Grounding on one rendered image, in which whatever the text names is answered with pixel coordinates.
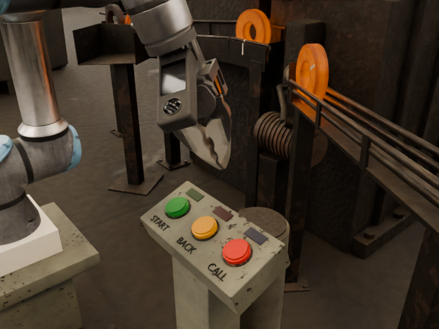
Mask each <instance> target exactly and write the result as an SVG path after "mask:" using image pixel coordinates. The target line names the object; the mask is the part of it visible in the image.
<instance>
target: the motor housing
mask: <svg viewBox="0 0 439 329"><path fill-rule="evenodd" d="M293 120H294V118H293V117H289V116H287V121H289V122H291V123H293ZM292 134H293V129H288V128H285V127H282V126H281V125H280V113H278V112H267V113H265V114H263V115H262V116H261V117H260V118H259V119H258V121H257V123H256V124H255V127H254V130H253V139H254V141H255V143H256V144H257V145H258V146H259V147H260V148H261V149H263V150H265V152H263V153H260V154H259V175H258V188H257V207H263V208H269V209H272V210H274V211H276V212H278V213H280V214H281V215H283V217H284V218H285V209H286V201H287V186H288V179H289V164H290V156H291V142H292ZM327 147H328V140H327V137H326V136H325V135H324V134H323V133H322V132H321V131H320V130H317V129H316V128H315V135H314V145H313V152H312V162H311V168H312V167H313V166H315V165H317V164H318V163H319V162H320V161H321V160H322V159H323V158H324V156H325V154H326V151H327Z"/></svg>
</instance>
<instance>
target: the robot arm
mask: <svg viewBox="0 0 439 329"><path fill-rule="evenodd" d="M116 1H119V0H0V28H1V33H2V36H3V42H4V45H5V50H6V53H7V58H8V63H9V66H10V71H11V75H12V79H13V83H14V88H15V91H16V96H17V100H18V104H19V107H20V113H21V116H22V121H23V122H22V123H21V125H20V126H19V127H18V134H19V138H15V139H12V140H11V139H10V138H9V137H8V136H6V135H0V245H6V244H10V243H14V242H17V241H19V240H22V239H24V238H26V237H28V236H29V235H30V234H32V233H33V232H34V231H36V230H37V229H38V227H39V225H40V223H41V217H40V214H39V211H38V209H37V208H36V207H35V205H34V204H33V203H32V201H31V200H30V199H29V198H28V196H27V195H26V192H25V189H24V186H25V185H28V184H30V183H34V182H36V181H40V180H43V179H45V178H49V177H51V176H55V175H57V174H62V173H65V172H66V171H68V170H70V169H73V168H75V167H76V166H77V165H78V164H79V162H80V159H81V154H82V150H81V144H80V139H78V134H77V132H76V130H75V129H74V127H73V126H71V125H68V123H67V121H66V120H65V119H63V118H62V117H60V114H59V108H58V104H57V97H56V91H55V87H54V80H53V76H52V70H51V66H50V59H49V55H48V49H47V45H46V39H45V34H44V28H43V24H42V15H43V14H44V13H45V12H46V10H52V9H60V8H73V7H85V8H101V7H105V6H107V5H109V4H111V3H113V2H116ZM121 2H122V4H123V6H124V8H125V10H126V12H127V15H129V17H130V19H131V23H130V26H131V27H132V28H133V29H135V30H136V32H137V35H138V37H139V39H140V41H141V43H143V44H145V49H146V51H147V53H148V55H149V56H150V57H155V56H159V55H163V56H161V57H160V58H159V80H158V98H157V125H158V126H159V127H160V128H161V129H162V130H163V131H164V132H165V133H171V132H173V133H174V135H175V136H176V137H177V139H179V141H181V142H182V143H183V144H184V145H185V146H186V147H187V148H188V149H189V150H190V151H193V152H194V153H195V154H196V155H197V156H199V157H200V158H201V159H202V160H204V161H206V162H207V163H208V164H210V165H212V166H214V167H215V168H217V169H219V170H222V169H225V168H226V167H227V164H228V162H229V158H230V154H231V123H232V116H231V110H230V108H229V105H228V104H227V103H226V102H224V100H223V95H226V93H227V90H228V88H227V85H226V83H225V80H224V78H223V75H222V73H221V70H220V67H219V65H218V62H217V59H216V58H215V59H211V60H209V61H205V59H204V56H203V53H202V52H201V49H200V47H199V44H198V42H197V39H196V36H197V33H196V31H195V28H194V26H193V25H192V23H193V18H192V16H191V13H190V11H189V8H188V6H187V3H186V0H121ZM218 72H219V75H220V77H221V80H222V82H223V85H222V83H221V80H220V78H219V75H218ZM216 77H217V78H216ZM220 87H221V88H220ZM222 92H223V95H222V94H221V93H222ZM211 116H212V118H211ZM199 118H206V119H210V118H211V119H210V121H209V122H208V123H207V125H206V127H203V126H202V125H201V124H198V122H197V119H199ZM210 138H211V139H212V140H213V141H214V151H215V152H216V153H217V154H218V156H217V155H215V154H214V152H213V151H212V146H211V145H210Z"/></svg>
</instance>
